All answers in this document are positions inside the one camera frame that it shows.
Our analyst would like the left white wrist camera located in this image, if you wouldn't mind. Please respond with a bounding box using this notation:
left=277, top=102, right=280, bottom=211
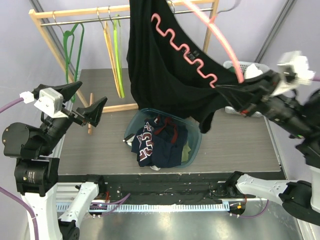
left=19, top=87, right=68, bottom=119

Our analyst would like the white slotted cable duct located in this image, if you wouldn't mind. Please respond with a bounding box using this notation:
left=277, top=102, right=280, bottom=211
left=56, top=202, right=231, bottom=213

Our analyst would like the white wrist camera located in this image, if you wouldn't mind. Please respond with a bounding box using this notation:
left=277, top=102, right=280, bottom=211
left=270, top=50, right=316, bottom=97
left=19, top=87, right=68, bottom=119

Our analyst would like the green plastic hanger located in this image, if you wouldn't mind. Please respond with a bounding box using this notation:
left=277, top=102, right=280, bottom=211
left=62, top=22, right=85, bottom=103

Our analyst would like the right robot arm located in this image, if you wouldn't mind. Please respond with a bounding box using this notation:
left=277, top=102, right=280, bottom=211
left=216, top=69, right=320, bottom=226

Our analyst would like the neon yellow hanger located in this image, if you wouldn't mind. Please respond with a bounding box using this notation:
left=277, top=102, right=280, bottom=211
left=113, top=19, right=125, bottom=99

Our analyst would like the pink hanger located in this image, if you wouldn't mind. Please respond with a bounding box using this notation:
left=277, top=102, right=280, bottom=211
left=150, top=0, right=245, bottom=89

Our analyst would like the teal plastic basin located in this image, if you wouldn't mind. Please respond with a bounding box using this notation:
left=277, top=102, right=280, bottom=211
left=124, top=108, right=202, bottom=168

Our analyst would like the black dress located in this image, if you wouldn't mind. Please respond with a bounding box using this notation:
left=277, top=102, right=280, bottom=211
left=126, top=0, right=247, bottom=135

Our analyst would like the yellow plastic hanger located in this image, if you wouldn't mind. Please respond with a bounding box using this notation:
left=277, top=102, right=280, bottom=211
left=102, top=21, right=122, bottom=98

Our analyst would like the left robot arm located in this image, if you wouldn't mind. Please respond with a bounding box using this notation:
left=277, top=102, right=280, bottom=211
left=1, top=81, right=107, bottom=240

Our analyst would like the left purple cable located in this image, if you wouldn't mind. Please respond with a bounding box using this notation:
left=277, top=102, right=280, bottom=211
left=0, top=97, right=132, bottom=240

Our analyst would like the navy tank top maroon trim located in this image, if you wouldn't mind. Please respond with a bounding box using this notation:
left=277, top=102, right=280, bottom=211
left=131, top=115, right=189, bottom=171

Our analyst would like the olive green tank top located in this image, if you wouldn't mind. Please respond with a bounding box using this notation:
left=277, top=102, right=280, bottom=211
left=181, top=144, right=191, bottom=163

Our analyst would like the folded white shirt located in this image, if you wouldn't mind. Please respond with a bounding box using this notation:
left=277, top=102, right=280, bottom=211
left=244, top=63, right=263, bottom=79

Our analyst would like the wooden clothes rack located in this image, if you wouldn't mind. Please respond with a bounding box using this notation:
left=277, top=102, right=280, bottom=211
left=28, top=0, right=220, bottom=136

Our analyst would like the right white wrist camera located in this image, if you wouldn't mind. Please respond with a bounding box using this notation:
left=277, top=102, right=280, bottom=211
left=270, top=50, right=316, bottom=97

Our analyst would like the white plastic basket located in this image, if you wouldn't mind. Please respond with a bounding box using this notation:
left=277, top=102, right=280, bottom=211
left=223, top=60, right=270, bottom=118

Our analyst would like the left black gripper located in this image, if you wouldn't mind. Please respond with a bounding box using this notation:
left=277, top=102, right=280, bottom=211
left=38, top=79, right=107, bottom=153

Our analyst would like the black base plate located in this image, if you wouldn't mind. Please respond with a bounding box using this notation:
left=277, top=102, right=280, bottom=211
left=57, top=172, right=257, bottom=204

